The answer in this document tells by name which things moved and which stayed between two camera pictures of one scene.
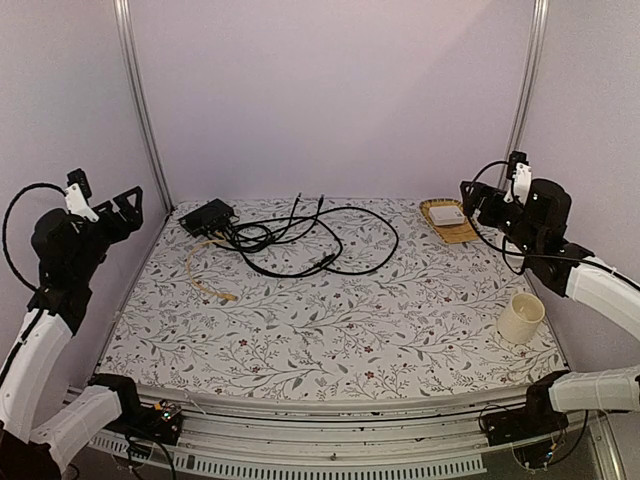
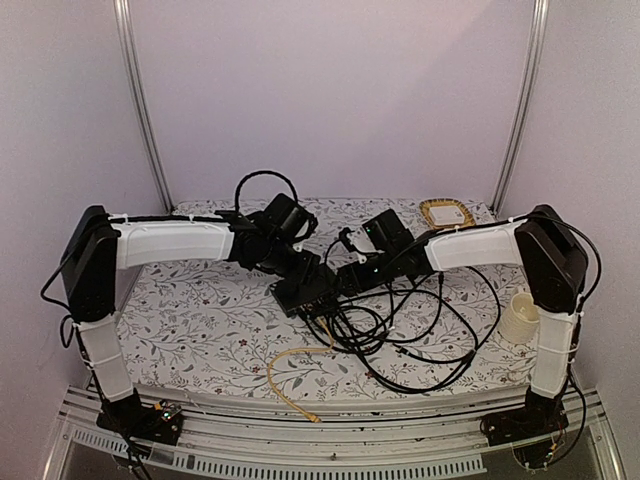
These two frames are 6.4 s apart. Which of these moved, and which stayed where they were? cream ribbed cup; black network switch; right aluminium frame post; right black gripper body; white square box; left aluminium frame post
Moved: black network switch; right black gripper body
Stayed: right aluminium frame post; cream ribbed cup; white square box; left aluminium frame post
